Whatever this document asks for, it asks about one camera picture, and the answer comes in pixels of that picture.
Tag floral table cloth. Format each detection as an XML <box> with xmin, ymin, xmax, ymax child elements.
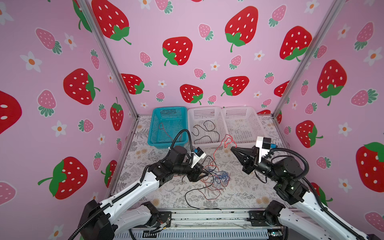
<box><xmin>115</xmin><ymin>116</ymin><xmax>287</xmax><ymax>210</ymax></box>

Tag black cables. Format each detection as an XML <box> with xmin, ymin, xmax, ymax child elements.
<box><xmin>184</xmin><ymin>119</ymin><xmax>223</xmax><ymax>210</ymax></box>

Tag middle white plastic basket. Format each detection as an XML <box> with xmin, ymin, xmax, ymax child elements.
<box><xmin>187</xmin><ymin>107</ymin><xmax>228</xmax><ymax>148</ymax></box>

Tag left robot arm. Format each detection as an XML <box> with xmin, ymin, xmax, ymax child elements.
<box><xmin>69</xmin><ymin>142</ymin><xmax>209</xmax><ymax>240</ymax></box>

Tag right white plastic basket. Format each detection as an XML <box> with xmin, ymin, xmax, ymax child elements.
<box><xmin>222</xmin><ymin>107</ymin><xmax>268</xmax><ymax>148</ymax></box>

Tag white plastic basket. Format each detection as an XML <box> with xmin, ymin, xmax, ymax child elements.
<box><xmin>222</xmin><ymin>107</ymin><xmax>268</xmax><ymax>148</ymax></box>
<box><xmin>187</xmin><ymin>107</ymin><xmax>228</xmax><ymax>148</ymax></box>

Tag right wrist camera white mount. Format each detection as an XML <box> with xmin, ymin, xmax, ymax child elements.
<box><xmin>255</xmin><ymin>137</ymin><xmax>276</xmax><ymax>162</ymax></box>

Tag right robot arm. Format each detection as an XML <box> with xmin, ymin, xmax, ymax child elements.
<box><xmin>231</xmin><ymin>146</ymin><xmax>378</xmax><ymax>240</ymax></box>

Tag corner aluminium post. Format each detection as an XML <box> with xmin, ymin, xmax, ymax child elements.
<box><xmin>272</xmin><ymin>0</ymin><xmax>347</xmax><ymax>118</ymax></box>
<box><xmin>76</xmin><ymin>0</ymin><xmax>140</xmax><ymax>118</ymax></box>

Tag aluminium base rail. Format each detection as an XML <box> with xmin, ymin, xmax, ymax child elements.
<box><xmin>113</xmin><ymin>208</ymin><xmax>340</xmax><ymax>240</ymax></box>

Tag red cables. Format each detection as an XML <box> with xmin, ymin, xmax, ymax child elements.
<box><xmin>158</xmin><ymin>121</ymin><xmax>238</xmax><ymax>202</ymax></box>

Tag blue cables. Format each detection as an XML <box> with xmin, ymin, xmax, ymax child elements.
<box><xmin>211</xmin><ymin>170</ymin><xmax>231</xmax><ymax>188</ymax></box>

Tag right corner aluminium post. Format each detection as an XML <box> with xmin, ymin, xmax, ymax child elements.
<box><xmin>272</xmin><ymin>0</ymin><xmax>347</xmax><ymax>118</ymax></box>

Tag teal plastic basket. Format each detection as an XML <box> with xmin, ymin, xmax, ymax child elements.
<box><xmin>148</xmin><ymin>107</ymin><xmax>188</xmax><ymax>149</ymax></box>

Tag left corner aluminium post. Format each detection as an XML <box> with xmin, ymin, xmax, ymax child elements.
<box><xmin>76</xmin><ymin>0</ymin><xmax>140</xmax><ymax>118</ymax></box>

